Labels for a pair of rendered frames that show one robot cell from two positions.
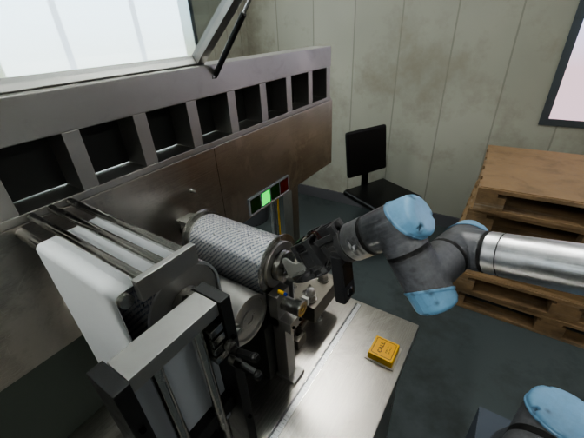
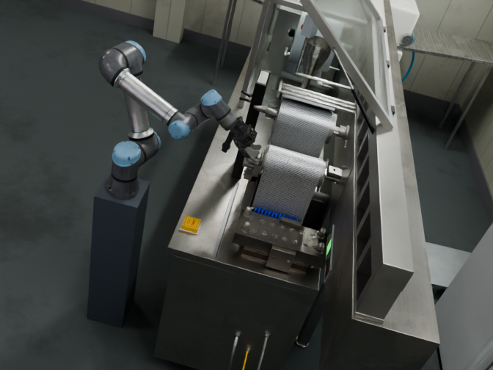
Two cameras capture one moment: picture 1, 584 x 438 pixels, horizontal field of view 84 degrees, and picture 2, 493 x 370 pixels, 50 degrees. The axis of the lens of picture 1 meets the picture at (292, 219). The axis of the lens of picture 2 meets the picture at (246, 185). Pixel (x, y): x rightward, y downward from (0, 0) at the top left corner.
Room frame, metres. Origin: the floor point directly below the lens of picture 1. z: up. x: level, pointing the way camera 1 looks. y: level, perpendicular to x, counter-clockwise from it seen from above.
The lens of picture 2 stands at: (2.11, -1.08, 2.53)
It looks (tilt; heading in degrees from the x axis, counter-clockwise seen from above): 38 degrees down; 145
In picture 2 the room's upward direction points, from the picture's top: 16 degrees clockwise
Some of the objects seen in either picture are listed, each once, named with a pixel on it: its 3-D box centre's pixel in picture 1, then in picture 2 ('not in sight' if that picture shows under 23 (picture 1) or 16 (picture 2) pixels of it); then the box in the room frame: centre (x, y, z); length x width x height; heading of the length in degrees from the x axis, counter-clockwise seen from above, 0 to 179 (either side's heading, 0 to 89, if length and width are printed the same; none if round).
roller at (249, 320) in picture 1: (209, 298); not in sight; (0.58, 0.21, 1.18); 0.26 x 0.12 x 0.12; 55
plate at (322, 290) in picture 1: (275, 277); (282, 238); (0.85, 0.07, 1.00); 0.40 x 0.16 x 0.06; 55
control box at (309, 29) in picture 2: not in sight; (309, 24); (0.17, 0.38, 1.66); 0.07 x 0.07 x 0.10; 30
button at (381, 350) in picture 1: (383, 350); (191, 224); (0.60, -0.24, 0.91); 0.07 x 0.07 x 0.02; 55
